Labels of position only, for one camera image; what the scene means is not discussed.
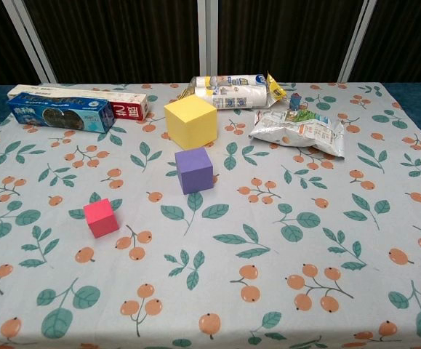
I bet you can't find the white yellow snack bag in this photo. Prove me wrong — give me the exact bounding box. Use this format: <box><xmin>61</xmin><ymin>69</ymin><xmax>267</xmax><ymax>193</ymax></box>
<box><xmin>178</xmin><ymin>74</ymin><xmax>269</xmax><ymax>111</ymax></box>

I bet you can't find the medium purple foam cube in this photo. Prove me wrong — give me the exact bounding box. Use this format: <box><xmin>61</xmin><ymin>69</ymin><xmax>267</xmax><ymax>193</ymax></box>
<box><xmin>174</xmin><ymin>146</ymin><xmax>215</xmax><ymax>196</ymax></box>

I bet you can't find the yellow snack packet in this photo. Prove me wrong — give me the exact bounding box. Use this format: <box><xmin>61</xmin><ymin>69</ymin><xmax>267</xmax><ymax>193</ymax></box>
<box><xmin>265</xmin><ymin>71</ymin><xmax>287</xmax><ymax>106</ymax></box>

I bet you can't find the floral fruit print tablecloth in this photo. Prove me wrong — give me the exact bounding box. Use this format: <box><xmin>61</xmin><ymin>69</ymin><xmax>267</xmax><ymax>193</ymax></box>
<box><xmin>0</xmin><ymin>82</ymin><xmax>421</xmax><ymax>349</ymax></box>

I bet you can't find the long white red box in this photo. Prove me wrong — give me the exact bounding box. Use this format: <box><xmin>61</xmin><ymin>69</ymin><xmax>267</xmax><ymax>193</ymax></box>
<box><xmin>7</xmin><ymin>84</ymin><xmax>150</xmax><ymax>121</ymax></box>

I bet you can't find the silver crumpled snack bag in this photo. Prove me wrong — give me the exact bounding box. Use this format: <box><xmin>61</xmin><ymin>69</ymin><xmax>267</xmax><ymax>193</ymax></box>
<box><xmin>248</xmin><ymin>108</ymin><xmax>345</xmax><ymax>160</ymax></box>

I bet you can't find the small pink foam cube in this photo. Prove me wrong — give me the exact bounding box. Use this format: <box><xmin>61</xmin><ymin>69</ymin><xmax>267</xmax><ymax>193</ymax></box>
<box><xmin>83</xmin><ymin>198</ymin><xmax>120</xmax><ymax>239</ymax></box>

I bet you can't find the blue biscuit box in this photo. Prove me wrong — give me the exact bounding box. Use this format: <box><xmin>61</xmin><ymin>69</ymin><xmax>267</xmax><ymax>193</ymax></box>
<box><xmin>6</xmin><ymin>92</ymin><xmax>116</xmax><ymax>135</ymax></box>

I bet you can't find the large yellow foam cube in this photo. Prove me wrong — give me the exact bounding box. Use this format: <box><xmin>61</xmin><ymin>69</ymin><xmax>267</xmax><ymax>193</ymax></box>
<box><xmin>163</xmin><ymin>94</ymin><xmax>219</xmax><ymax>151</ymax></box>

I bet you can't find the small blue wrapped candy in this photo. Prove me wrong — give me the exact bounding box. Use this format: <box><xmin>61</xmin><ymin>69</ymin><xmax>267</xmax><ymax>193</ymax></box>
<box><xmin>288</xmin><ymin>92</ymin><xmax>308</xmax><ymax>111</ymax></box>

